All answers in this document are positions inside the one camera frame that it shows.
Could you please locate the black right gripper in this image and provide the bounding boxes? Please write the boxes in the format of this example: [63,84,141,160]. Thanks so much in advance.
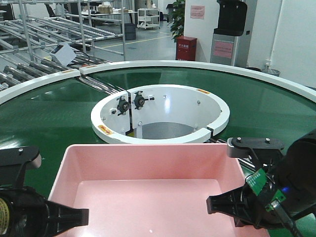
[206,130,316,229]

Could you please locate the black storage crate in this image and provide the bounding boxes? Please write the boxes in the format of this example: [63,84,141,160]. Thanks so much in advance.
[124,23,136,40]

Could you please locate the grey control box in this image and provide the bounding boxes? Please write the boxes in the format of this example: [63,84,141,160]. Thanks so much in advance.
[49,43,76,66]

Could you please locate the red fire extinguisher cabinet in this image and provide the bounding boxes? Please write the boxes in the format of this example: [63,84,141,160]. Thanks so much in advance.
[176,36,197,61]

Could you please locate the pink wall notice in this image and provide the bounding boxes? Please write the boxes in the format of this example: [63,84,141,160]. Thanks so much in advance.
[190,5,205,19]

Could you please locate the metal roller conveyor rack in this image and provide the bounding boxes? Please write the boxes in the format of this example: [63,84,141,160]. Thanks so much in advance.
[0,0,125,91]

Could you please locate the white wheeled cart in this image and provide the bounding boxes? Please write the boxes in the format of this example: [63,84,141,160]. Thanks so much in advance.
[137,8,160,30]

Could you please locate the green potted plant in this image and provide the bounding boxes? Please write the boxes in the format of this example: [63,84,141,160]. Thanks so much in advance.
[170,0,185,42]

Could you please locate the green circuit board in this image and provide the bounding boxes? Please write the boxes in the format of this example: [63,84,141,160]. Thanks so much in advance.
[245,168,286,212]

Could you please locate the white inner conveyor ring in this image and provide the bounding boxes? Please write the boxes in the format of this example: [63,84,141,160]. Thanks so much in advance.
[90,84,231,145]

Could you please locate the black water dispenser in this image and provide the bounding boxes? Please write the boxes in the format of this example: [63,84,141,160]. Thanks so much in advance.
[214,0,248,37]

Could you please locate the wire mesh waste basket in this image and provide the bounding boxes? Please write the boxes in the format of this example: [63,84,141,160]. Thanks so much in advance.
[262,68,280,77]

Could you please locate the white outer conveyor rim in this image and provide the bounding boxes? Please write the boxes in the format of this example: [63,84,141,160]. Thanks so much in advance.
[0,60,316,104]

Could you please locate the pink plastic bin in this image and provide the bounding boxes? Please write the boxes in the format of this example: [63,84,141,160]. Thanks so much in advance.
[49,144,268,237]

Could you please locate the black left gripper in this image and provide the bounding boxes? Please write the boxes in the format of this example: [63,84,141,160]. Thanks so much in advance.
[0,146,89,237]

